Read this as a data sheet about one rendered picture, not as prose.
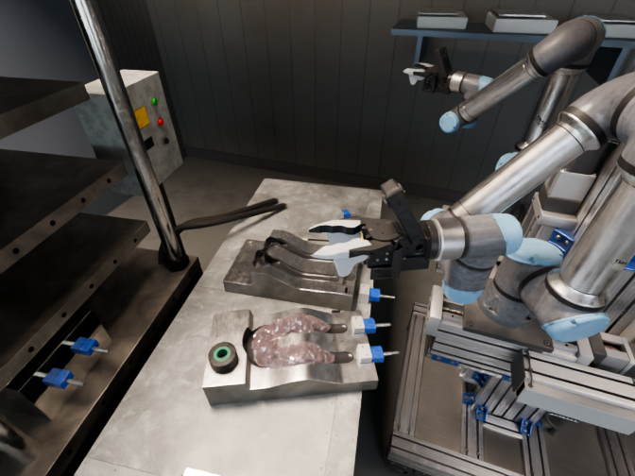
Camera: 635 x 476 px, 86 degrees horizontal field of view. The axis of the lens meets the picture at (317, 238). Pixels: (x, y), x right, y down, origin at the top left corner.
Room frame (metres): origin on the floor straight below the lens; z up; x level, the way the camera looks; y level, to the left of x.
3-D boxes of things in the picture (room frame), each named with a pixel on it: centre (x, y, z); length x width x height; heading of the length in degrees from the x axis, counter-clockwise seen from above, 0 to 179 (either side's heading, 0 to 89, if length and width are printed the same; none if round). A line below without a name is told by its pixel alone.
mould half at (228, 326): (0.62, 0.08, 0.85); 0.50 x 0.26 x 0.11; 96
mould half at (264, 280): (0.99, 0.09, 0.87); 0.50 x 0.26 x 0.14; 79
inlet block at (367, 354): (0.60, -0.19, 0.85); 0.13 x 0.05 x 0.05; 96
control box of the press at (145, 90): (1.34, 0.74, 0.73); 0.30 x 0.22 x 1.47; 169
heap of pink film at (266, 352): (0.63, 0.08, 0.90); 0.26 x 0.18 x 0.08; 96
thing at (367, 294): (0.87, -0.23, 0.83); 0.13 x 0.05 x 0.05; 80
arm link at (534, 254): (0.63, -0.54, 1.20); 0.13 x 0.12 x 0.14; 7
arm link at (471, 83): (1.39, -0.61, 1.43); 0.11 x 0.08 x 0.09; 45
